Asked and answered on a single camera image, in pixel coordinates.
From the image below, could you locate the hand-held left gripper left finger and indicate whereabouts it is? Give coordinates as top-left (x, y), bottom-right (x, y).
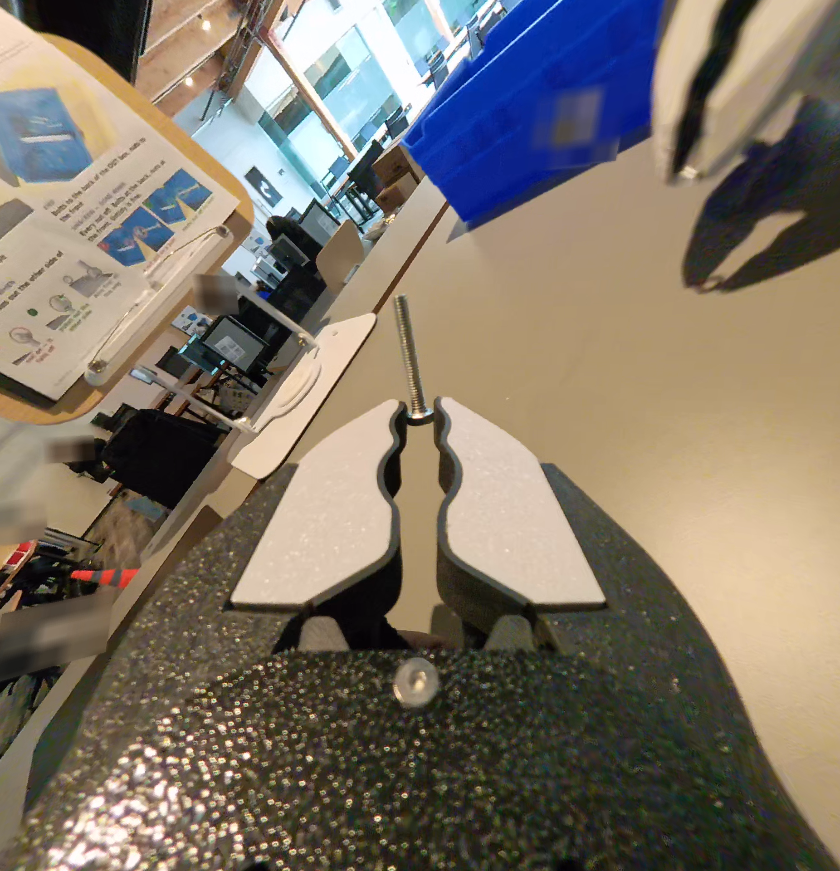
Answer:
top-left (228, 399), bottom-right (410, 653)

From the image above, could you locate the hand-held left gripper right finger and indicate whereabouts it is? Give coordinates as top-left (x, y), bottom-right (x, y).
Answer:
top-left (434, 396), bottom-right (608, 651)

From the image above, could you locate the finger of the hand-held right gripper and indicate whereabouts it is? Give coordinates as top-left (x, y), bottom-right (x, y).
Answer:
top-left (685, 0), bottom-right (840, 181)
top-left (651, 0), bottom-right (741, 185)

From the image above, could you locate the silver bolt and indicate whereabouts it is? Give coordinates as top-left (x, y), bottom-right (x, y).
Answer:
top-left (393, 294), bottom-right (432, 427)

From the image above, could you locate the blue plastic bin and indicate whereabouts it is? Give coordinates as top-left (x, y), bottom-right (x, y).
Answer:
top-left (403, 41), bottom-right (666, 229)
top-left (461, 0), bottom-right (666, 83)

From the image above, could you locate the white base board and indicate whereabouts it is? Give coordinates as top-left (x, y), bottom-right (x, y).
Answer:
top-left (233, 313), bottom-right (378, 480)

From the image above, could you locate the small black monitor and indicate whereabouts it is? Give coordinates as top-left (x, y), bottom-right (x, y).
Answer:
top-left (178, 315), bottom-right (273, 394)

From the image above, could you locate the red black striped pole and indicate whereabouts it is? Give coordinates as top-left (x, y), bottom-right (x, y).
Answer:
top-left (69, 567), bottom-right (141, 588)

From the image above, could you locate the white clamp bar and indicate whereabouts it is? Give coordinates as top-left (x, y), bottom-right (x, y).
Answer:
top-left (85, 226), bottom-right (234, 387)

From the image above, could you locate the brown cardboard box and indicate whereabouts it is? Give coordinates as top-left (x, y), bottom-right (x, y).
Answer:
top-left (372, 145), bottom-right (421, 185)
top-left (374, 176), bottom-right (422, 213)

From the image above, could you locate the group of black chairs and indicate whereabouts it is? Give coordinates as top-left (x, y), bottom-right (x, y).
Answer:
top-left (321, 0), bottom-right (509, 215)

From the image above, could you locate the printed instruction sheet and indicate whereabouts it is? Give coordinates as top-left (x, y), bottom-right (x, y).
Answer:
top-left (0, 0), bottom-right (240, 402)

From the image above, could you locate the large black screen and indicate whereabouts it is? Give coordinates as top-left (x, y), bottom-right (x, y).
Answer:
top-left (35, 0), bottom-right (152, 83)

